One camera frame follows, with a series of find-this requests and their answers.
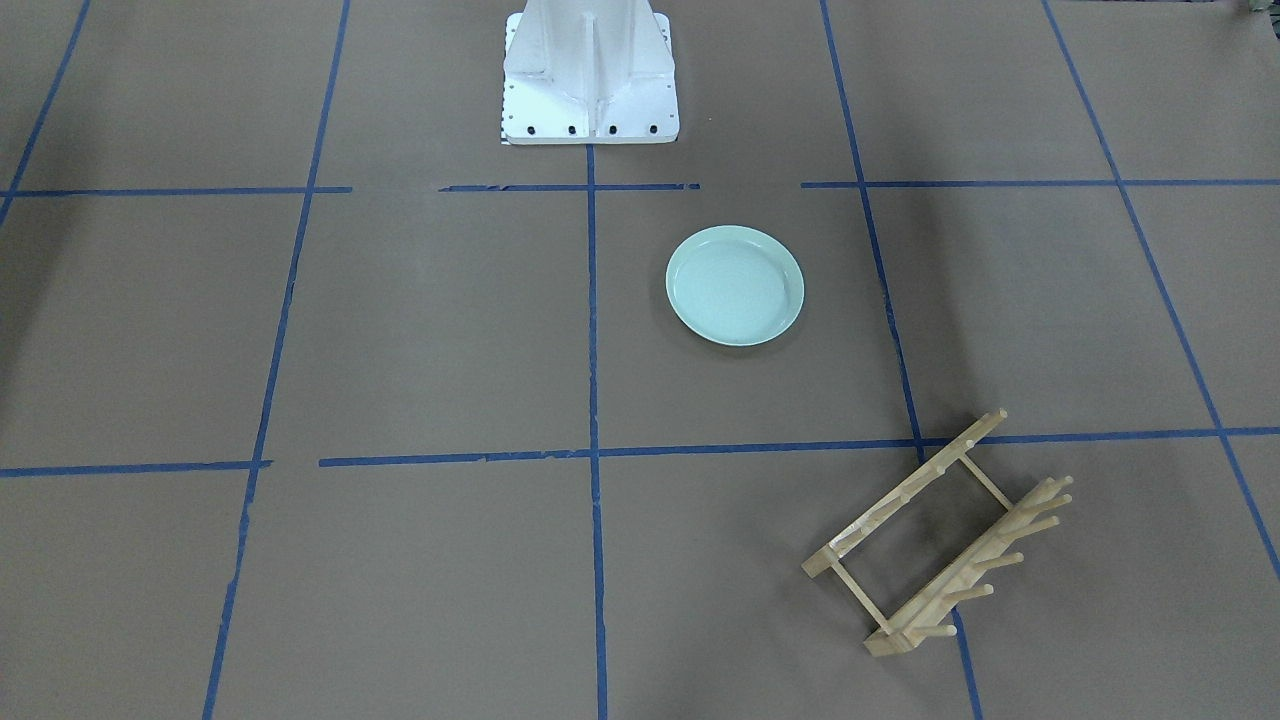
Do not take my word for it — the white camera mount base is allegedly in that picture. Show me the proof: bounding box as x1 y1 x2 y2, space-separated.
500 1 681 146

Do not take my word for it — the pale green plate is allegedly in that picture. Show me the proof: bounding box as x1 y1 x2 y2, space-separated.
664 224 806 347

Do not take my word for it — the wooden dish rack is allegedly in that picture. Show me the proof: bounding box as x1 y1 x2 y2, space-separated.
801 407 1073 659

